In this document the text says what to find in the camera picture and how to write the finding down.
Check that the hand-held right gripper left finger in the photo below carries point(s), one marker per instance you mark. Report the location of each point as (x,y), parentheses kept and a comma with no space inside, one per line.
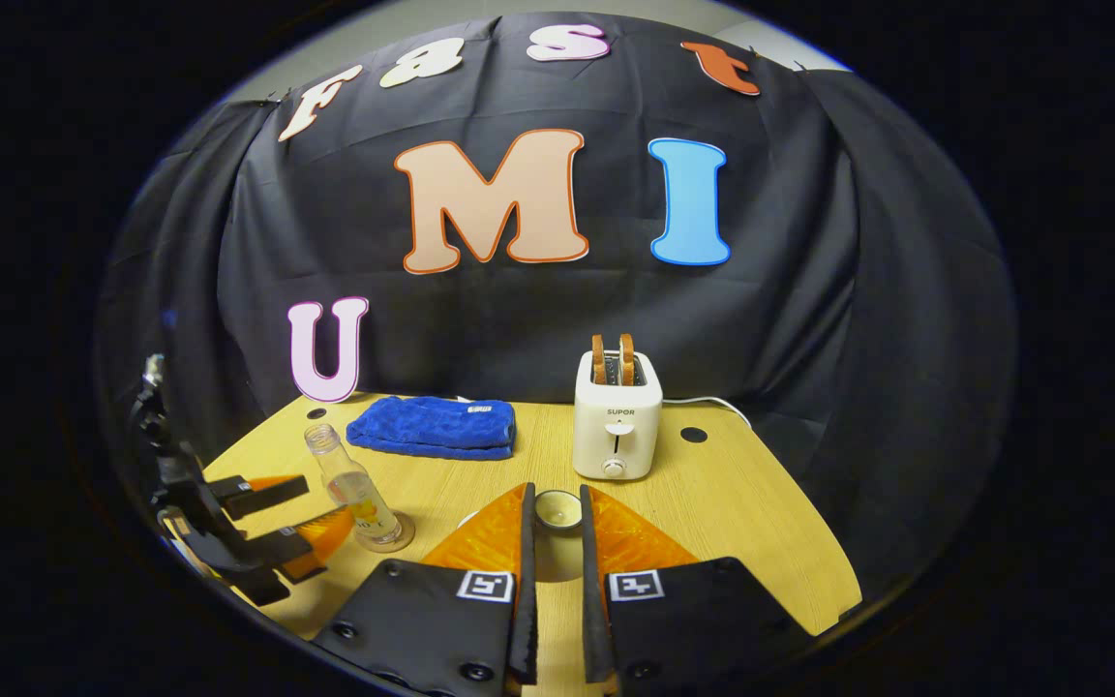
(526,581)

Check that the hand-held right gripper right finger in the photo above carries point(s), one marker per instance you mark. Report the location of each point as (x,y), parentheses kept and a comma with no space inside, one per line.
(594,590)

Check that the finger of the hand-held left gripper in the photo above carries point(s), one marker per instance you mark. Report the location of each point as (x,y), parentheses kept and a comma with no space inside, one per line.
(267,496)
(301,547)

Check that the clear plastic water bottle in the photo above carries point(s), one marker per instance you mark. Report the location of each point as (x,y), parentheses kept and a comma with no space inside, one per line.
(354,494)

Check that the cream ceramic teacup lid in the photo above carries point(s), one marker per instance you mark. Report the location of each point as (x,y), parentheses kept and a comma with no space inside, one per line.
(558,511)

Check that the round cork coaster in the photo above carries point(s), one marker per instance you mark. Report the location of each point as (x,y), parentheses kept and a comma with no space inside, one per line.
(405,537)

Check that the white toaster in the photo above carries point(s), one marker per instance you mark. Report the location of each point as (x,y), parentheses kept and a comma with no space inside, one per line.
(617,426)

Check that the blue folded towel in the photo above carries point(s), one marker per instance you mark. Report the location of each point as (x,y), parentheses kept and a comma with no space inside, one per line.
(432,426)

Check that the brown toast slice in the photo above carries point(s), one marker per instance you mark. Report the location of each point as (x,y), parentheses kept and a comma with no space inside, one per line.
(626,358)
(597,358)

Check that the black backdrop cloth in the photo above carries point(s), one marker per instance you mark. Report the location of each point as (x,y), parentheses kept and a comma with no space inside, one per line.
(809,290)

